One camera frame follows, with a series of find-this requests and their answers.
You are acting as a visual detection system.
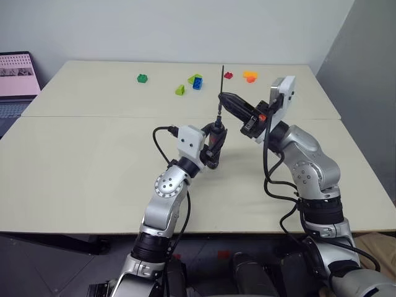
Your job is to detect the open laptop with pink screen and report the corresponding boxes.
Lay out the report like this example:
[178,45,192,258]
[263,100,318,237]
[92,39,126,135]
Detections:
[0,51,42,139]

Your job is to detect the brown cardboard piece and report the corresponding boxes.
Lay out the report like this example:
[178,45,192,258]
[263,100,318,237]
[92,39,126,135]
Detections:
[352,231,396,273]

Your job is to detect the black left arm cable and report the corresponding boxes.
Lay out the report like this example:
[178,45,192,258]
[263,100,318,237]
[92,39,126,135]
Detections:
[152,124,192,297]

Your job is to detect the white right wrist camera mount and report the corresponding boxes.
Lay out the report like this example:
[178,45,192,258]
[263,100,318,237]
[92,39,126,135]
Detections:
[269,75,296,120]

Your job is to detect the long metal screwdriver bit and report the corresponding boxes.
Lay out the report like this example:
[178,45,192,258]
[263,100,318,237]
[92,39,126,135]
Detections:
[217,64,225,118]

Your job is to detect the dark table frame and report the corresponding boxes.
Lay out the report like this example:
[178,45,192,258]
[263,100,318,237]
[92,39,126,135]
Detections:
[0,232,111,256]

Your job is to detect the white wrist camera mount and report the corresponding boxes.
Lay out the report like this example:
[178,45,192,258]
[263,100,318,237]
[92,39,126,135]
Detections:
[269,75,296,120]
[177,124,207,171]

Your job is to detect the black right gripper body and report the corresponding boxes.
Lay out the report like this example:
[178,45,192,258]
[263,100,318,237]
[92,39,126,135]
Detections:
[240,99,273,144]

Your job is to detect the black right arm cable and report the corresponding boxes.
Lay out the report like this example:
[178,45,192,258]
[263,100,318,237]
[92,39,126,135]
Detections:
[262,98,381,273]

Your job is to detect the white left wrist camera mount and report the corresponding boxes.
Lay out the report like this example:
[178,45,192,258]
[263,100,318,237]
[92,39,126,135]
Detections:
[177,124,207,171]

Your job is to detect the dark rounded shape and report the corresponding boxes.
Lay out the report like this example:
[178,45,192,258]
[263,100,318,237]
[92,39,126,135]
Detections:
[231,251,280,297]

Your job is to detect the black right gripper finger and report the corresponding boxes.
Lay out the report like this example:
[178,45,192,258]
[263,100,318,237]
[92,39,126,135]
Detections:
[218,98,253,124]
[218,92,260,114]

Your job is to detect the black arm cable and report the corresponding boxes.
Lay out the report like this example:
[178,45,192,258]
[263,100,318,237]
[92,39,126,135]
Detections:
[262,98,381,273]
[152,124,192,297]

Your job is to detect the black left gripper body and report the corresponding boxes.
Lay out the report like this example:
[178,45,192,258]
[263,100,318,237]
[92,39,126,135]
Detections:
[199,144,222,170]

